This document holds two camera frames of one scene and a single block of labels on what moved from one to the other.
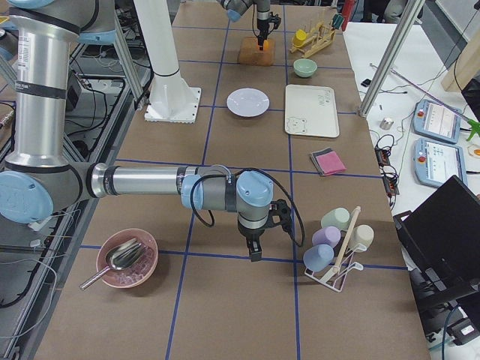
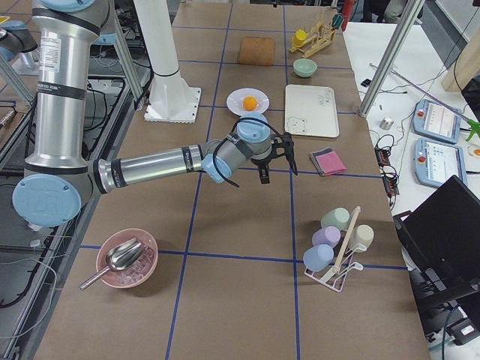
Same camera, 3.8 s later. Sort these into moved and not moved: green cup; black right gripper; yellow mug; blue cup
Moved: black right gripper
Not moved: yellow mug; green cup; blue cup
